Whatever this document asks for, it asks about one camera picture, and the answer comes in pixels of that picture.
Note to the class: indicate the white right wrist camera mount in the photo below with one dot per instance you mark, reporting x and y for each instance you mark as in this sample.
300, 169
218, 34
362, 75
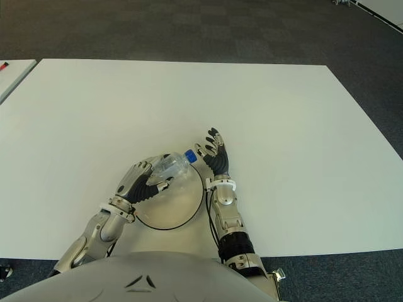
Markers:
225, 182

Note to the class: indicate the grey robot torso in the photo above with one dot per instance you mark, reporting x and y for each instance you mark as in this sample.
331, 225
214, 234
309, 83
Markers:
141, 283

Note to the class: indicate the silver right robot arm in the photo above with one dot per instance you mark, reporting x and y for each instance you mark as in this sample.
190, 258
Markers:
230, 220

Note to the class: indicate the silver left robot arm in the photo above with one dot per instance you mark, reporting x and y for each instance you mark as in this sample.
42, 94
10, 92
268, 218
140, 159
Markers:
100, 232

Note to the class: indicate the white side table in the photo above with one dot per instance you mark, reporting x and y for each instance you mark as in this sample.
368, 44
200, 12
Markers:
12, 77

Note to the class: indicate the small metal clip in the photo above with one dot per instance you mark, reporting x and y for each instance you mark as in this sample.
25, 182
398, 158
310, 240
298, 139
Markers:
279, 273

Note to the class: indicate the red marker pen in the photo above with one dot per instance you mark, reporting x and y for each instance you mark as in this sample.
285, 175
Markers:
3, 66

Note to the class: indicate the white plate black rim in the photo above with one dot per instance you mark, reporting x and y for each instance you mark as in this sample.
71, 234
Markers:
176, 206

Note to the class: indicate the grey chair legs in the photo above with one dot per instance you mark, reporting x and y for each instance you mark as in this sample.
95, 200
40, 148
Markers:
341, 2

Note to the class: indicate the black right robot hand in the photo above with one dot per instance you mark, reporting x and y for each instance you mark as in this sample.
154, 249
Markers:
218, 162

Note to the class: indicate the clear water bottle blue cap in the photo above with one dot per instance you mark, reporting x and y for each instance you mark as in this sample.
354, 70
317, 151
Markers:
171, 165

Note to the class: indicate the white table corner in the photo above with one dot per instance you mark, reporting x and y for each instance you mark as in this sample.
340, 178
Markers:
384, 15

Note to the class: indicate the black caster wheel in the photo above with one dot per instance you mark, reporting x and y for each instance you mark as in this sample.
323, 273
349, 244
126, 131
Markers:
4, 272

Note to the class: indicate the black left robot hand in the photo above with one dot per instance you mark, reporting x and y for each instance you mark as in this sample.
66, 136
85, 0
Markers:
138, 192

